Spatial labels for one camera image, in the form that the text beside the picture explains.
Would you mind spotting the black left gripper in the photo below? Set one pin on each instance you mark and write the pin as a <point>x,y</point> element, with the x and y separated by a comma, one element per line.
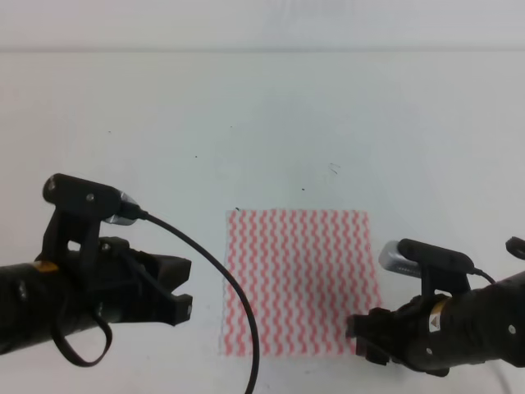
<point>117,284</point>

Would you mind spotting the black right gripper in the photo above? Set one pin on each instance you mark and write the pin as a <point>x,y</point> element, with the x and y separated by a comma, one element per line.
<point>405,336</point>

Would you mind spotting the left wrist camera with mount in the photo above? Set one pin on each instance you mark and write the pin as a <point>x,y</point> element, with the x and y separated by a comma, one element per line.
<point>81,207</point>

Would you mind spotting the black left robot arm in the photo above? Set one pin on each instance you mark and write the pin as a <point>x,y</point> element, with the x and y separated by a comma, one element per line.
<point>40,301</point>

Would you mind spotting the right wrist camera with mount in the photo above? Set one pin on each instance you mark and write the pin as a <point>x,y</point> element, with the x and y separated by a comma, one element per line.
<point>439,269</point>

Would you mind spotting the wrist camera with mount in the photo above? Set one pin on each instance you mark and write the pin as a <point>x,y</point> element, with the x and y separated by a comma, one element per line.
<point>439,269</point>
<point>81,207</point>

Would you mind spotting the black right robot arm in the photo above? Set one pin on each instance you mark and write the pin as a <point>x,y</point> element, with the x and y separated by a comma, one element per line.
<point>449,324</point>

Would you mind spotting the pink white striped towel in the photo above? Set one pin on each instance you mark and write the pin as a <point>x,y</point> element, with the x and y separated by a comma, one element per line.
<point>304,273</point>

